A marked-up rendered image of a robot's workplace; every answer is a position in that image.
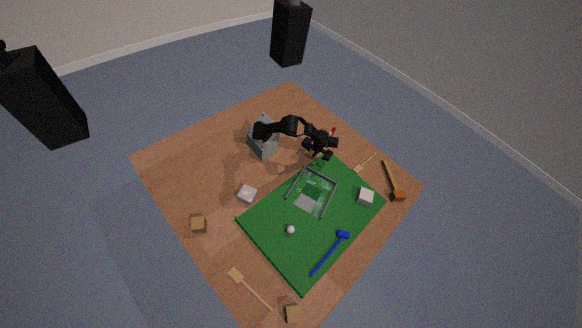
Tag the green mat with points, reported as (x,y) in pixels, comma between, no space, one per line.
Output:
(297,254)

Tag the brown block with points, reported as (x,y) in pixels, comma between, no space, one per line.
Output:
(292,314)
(198,224)

